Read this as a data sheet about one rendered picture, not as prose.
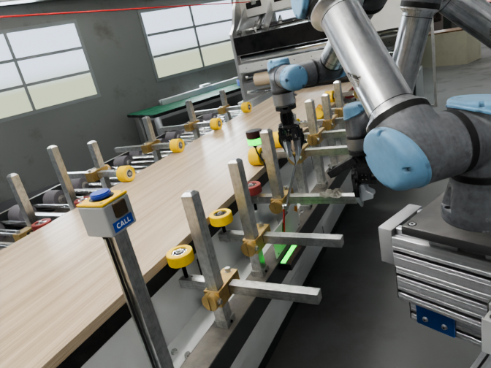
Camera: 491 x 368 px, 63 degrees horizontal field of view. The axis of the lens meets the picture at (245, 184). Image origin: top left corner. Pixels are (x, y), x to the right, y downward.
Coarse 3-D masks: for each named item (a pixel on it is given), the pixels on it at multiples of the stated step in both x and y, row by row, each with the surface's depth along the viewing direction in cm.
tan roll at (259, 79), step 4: (260, 72) 386; (264, 72) 382; (256, 76) 384; (260, 76) 382; (264, 76) 380; (268, 76) 378; (248, 80) 393; (252, 80) 392; (256, 80) 385; (260, 80) 383; (264, 80) 381; (268, 80) 380; (256, 84) 388; (260, 84) 386; (264, 84) 385; (268, 84) 385
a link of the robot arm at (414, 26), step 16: (416, 0) 99; (432, 0) 98; (416, 16) 101; (432, 16) 102; (400, 32) 105; (416, 32) 102; (400, 48) 106; (416, 48) 104; (400, 64) 107; (416, 64) 106
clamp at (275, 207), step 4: (292, 188) 157; (284, 192) 154; (292, 192) 157; (284, 196) 150; (272, 200) 150; (276, 200) 149; (280, 200) 148; (284, 200) 150; (272, 204) 148; (276, 204) 147; (280, 204) 147; (272, 208) 149; (276, 208) 148; (280, 208) 147; (276, 212) 149; (280, 212) 148
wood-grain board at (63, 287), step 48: (192, 144) 252; (240, 144) 226; (144, 192) 181; (48, 240) 150; (96, 240) 141; (144, 240) 132; (0, 288) 122; (48, 288) 115; (96, 288) 110; (0, 336) 98; (48, 336) 94
